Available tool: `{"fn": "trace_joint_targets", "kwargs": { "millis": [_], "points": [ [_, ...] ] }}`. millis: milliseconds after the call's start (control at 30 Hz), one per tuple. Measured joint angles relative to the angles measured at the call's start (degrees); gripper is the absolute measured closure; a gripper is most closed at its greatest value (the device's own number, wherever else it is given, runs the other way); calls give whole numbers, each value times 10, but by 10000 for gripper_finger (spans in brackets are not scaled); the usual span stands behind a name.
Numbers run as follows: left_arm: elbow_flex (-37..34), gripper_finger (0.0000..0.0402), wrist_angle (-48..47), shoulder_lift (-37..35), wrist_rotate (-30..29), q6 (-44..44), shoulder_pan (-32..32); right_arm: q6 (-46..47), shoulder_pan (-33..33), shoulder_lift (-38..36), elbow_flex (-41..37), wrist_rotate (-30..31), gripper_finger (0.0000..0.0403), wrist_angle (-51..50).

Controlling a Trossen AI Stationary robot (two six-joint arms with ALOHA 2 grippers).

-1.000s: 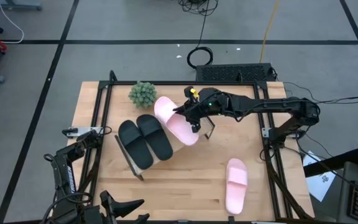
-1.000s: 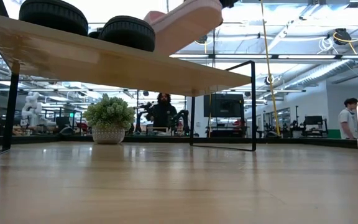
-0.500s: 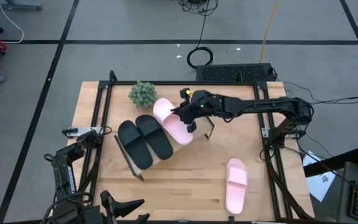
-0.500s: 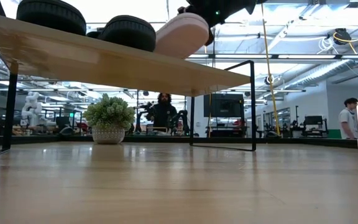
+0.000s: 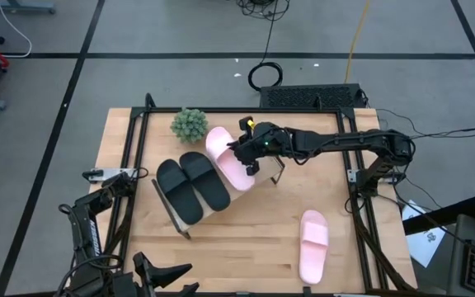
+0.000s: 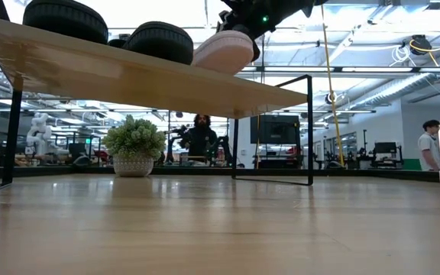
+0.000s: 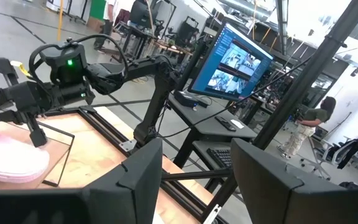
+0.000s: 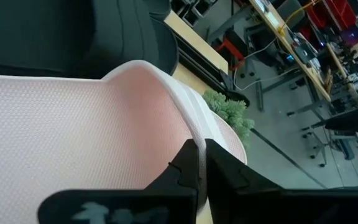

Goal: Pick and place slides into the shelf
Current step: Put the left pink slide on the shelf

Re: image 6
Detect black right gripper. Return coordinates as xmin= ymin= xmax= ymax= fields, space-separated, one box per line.
xmin=216 ymin=0 xmax=316 ymax=63

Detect black rubber slide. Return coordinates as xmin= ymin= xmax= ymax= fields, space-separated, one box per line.
xmin=21 ymin=0 xmax=109 ymax=45
xmin=122 ymin=21 xmax=195 ymax=66

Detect wooden shelf black metal frame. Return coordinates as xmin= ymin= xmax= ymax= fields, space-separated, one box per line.
xmin=0 ymin=0 xmax=315 ymax=200

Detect black monitor cart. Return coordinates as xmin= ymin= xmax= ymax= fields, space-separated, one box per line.
xmin=249 ymin=114 xmax=302 ymax=169

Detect person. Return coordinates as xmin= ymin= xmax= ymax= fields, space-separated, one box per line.
xmin=417 ymin=119 xmax=440 ymax=172
xmin=181 ymin=113 xmax=221 ymax=157

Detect green plant in white pot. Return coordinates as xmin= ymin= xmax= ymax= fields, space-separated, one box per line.
xmin=101 ymin=113 xmax=168 ymax=178

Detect black desk monitor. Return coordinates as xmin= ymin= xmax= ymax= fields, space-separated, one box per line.
xmin=372 ymin=141 xmax=405 ymax=169

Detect white humanoid robot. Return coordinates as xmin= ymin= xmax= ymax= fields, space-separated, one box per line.
xmin=26 ymin=112 xmax=70 ymax=157

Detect yellow hanging cable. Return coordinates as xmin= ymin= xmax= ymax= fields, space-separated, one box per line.
xmin=320 ymin=3 xmax=346 ymax=167

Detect silver ventilation duct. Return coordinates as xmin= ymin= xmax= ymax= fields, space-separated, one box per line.
xmin=355 ymin=72 xmax=440 ymax=108

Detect black ceiling cable reel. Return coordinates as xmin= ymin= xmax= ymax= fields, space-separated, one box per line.
xmin=409 ymin=34 xmax=434 ymax=57

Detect black table edge rail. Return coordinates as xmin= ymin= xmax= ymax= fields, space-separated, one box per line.
xmin=0 ymin=166 xmax=440 ymax=183

